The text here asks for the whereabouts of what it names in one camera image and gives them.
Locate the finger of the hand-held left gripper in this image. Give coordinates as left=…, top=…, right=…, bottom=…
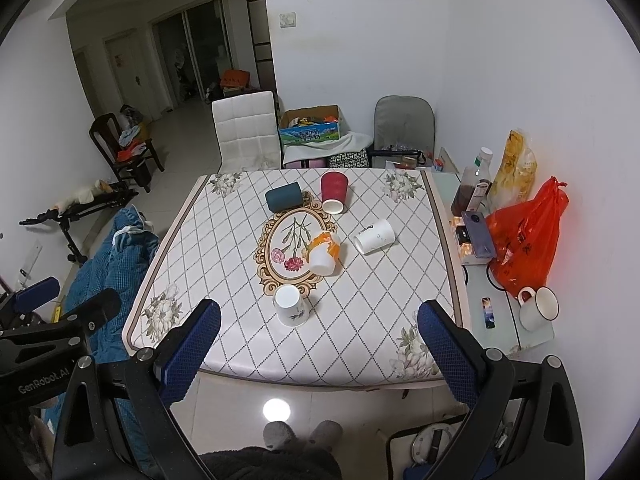
left=0, top=276, right=61, bottom=321
left=0, top=288, right=122, bottom=356

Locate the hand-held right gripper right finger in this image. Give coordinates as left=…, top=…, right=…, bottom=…
left=417, top=300, right=586, bottom=480

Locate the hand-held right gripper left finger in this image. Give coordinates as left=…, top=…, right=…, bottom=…
left=50, top=298, right=222, bottom=480

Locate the white cup with plant print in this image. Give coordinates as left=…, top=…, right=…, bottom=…
left=273, top=284, right=309, bottom=327

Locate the plain white cup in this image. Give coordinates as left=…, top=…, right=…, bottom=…
left=354, top=218, right=396, bottom=255

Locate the orange and white cup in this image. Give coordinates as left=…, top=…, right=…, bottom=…
left=306, top=230, right=344, bottom=275

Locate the teal cup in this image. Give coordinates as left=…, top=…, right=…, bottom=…
left=265, top=183, right=304, bottom=212

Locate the red cup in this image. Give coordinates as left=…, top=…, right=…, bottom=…
left=320, top=171, right=349, bottom=214

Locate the blue quilted blanket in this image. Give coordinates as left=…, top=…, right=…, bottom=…
left=65, top=206, right=161, bottom=461

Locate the black metal stand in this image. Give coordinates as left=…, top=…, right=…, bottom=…
left=20, top=185, right=138, bottom=266

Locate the round metal device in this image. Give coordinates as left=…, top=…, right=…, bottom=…
left=387, top=414, right=511, bottom=480

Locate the white enamel mug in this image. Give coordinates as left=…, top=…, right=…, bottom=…
left=517, top=286, right=559, bottom=331

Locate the person's grey slipper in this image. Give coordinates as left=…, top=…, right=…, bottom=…
left=307, top=421, right=344, bottom=448
left=262, top=421, right=296, bottom=451

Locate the grey smartphone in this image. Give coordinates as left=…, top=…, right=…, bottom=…
left=461, top=210, right=496, bottom=259

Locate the red plastic bag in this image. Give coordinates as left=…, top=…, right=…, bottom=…
left=486, top=176, right=570, bottom=301

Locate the person's dark fuzzy clothing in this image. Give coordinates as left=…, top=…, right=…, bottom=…
left=200, top=442, right=343, bottom=480

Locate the bottle of brown liquid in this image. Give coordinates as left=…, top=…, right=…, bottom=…
left=450, top=147, right=494, bottom=217

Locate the dark wooden chair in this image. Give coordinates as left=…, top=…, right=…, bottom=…
left=89, top=112, right=165, bottom=193

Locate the pile of clothes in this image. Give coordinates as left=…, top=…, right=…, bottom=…
left=117, top=105, right=152, bottom=161

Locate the yellow plastic bag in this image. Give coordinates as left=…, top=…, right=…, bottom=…
left=487, top=130, right=537, bottom=211

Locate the black umbrella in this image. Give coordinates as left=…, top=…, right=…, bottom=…
left=370, top=145, right=426, bottom=163

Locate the black and white patterned bag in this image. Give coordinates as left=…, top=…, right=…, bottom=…
left=327, top=150, right=371, bottom=169

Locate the white padded chair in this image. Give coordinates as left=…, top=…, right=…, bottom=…
left=211, top=91, right=282, bottom=173

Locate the white cloth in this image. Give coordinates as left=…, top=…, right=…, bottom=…
left=282, top=131, right=373, bottom=163

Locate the grey cushioned chair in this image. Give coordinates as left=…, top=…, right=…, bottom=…
left=372, top=96, right=436, bottom=168

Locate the printed cardboard box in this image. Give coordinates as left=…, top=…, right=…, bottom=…
left=278, top=104, right=343, bottom=147

